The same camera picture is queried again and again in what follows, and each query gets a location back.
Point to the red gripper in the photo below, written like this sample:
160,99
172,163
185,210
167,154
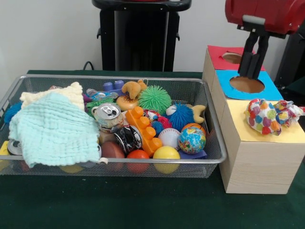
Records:
274,12

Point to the colourful spotted cloth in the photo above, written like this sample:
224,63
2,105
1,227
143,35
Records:
262,117

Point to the cream waffle cloth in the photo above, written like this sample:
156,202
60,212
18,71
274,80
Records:
69,91

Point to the mint green waffle cloth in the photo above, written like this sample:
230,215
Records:
54,128

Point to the wooden box with three holes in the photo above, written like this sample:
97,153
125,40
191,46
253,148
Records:
257,171

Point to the black upright panel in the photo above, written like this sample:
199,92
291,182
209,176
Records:
290,59

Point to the globe print ball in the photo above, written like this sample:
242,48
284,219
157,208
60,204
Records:
191,140

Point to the green spiky ball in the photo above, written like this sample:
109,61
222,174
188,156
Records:
155,96

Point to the white baseball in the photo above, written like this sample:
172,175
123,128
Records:
169,137

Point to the brown plush toy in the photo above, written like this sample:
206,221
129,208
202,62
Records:
133,88

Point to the yellow ball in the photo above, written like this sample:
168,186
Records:
166,153

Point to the orange plastic brick block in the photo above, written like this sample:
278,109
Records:
143,128

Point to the crushed black drink can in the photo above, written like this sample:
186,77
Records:
128,139

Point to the green label drink can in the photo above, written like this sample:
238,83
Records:
109,114

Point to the dark green tablecloth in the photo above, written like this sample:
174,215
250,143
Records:
119,202

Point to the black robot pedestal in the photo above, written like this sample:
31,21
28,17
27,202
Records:
140,35

